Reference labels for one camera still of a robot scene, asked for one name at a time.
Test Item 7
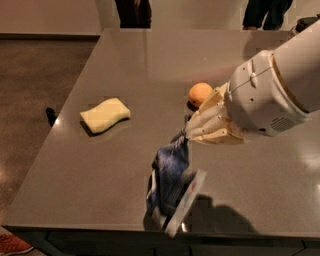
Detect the person legs left background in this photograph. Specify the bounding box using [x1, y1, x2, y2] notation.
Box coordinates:
[115, 0, 152, 29]

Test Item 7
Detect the small black object on floor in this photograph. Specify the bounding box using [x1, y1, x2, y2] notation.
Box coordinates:
[46, 108, 58, 126]

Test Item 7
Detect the yellow sponge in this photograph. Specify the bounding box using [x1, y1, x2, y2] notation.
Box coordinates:
[80, 98, 131, 134]

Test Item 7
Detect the person legs right background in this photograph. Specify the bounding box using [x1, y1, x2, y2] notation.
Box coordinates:
[242, 0, 293, 31]

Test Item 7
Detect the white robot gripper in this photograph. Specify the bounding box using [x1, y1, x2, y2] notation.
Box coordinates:
[185, 50, 309, 145]

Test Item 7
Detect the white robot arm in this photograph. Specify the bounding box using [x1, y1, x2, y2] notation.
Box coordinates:
[185, 21, 320, 144]

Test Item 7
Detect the red shoe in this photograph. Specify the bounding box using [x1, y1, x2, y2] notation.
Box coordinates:
[0, 234, 34, 256]

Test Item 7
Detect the blue chip bag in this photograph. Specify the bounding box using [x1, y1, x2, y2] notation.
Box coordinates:
[146, 130, 206, 238]

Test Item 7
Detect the orange fruit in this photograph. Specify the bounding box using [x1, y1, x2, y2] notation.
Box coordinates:
[189, 82, 213, 107]

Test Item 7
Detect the person legs background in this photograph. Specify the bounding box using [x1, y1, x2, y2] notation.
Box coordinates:
[115, 0, 152, 29]
[242, 0, 293, 31]

